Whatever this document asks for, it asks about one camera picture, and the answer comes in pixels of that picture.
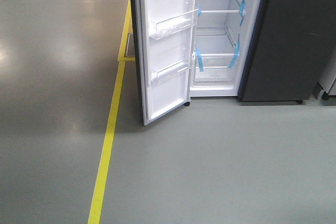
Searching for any glass fridge shelf middle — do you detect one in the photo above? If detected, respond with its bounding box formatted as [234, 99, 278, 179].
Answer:
[198, 0, 242, 14]

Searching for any fridge body white interior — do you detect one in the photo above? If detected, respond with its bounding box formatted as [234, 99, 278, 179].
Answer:
[190, 0, 261, 98]

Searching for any clear lower door bin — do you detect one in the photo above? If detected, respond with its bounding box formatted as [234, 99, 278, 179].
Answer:
[151, 61, 190, 84]

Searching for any clear door bin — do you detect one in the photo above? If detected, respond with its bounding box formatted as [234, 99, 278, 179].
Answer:
[151, 61, 190, 84]
[149, 8, 199, 40]

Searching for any clear crisper drawer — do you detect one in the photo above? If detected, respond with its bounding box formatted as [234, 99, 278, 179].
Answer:
[193, 33, 240, 82]

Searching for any blue tape strip left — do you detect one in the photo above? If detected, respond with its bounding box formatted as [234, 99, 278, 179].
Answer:
[194, 48, 204, 72]

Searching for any blue tape strip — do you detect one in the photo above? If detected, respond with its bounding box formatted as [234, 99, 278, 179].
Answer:
[238, 0, 246, 26]
[194, 48, 204, 72]
[228, 35, 240, 69]

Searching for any clear middle door bin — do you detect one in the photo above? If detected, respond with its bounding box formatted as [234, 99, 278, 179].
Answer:
[149, 8, 199, 40]

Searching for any blue tape strip lower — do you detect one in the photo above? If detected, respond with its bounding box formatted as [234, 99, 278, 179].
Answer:
[228, 35, 240, 69]

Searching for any blue tape strip middle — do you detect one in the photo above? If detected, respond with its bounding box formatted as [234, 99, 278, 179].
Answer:
[238, 0, 246, 26]

